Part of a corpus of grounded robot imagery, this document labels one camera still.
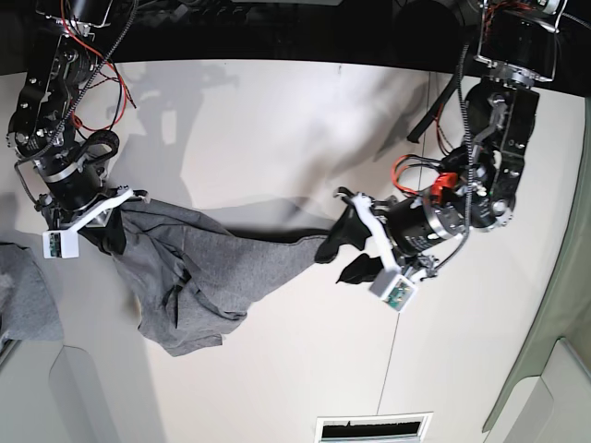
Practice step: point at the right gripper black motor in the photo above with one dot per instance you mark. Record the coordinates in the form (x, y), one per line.
(74, 188)

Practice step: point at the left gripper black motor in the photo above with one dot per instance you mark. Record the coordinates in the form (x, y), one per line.
(414, 224)

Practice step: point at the grey t-shirt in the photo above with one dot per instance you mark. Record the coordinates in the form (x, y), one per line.
(196, 279)

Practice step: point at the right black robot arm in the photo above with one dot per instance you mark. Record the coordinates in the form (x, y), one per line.
(72, 48)

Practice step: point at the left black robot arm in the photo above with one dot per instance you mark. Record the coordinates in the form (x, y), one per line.
(472, 186)

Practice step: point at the grey folded cloth pile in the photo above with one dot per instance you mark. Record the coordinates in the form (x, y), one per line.
(28, 310)

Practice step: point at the white vent slot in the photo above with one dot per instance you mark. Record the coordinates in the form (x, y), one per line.
(394, 428)

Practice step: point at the green-grey side panel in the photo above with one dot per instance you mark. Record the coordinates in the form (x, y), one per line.
(565, 306)

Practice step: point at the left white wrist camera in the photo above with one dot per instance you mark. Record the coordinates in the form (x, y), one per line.
(393, 289)

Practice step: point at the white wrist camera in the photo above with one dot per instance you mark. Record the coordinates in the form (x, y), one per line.
(393, 289)
(60, 244)

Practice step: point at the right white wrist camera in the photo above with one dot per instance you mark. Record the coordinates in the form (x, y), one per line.
(60, 244)

